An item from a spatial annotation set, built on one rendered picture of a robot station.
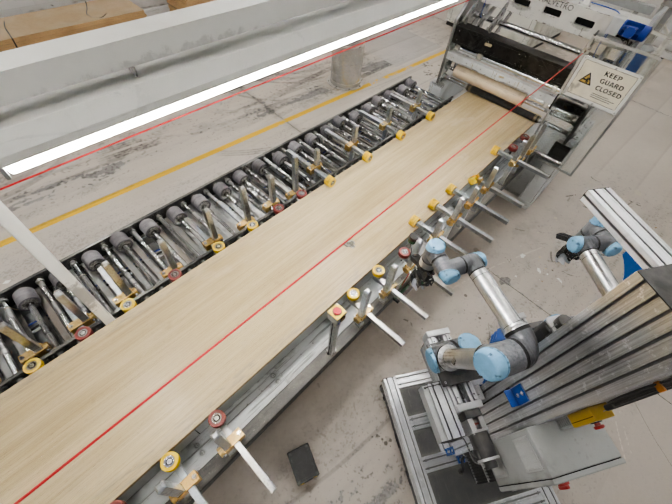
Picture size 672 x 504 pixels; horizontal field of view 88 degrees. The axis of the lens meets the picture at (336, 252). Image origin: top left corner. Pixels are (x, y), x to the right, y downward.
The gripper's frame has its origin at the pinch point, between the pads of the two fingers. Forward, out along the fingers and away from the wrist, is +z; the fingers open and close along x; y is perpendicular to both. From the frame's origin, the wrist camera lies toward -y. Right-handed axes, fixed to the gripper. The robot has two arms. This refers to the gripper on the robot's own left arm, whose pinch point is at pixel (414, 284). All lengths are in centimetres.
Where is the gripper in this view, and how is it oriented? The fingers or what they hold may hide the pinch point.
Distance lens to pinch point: 178.7
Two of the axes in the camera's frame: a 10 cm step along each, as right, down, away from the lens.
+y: 2.3, 7.8, -5.8
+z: -0.7, 6.0, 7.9
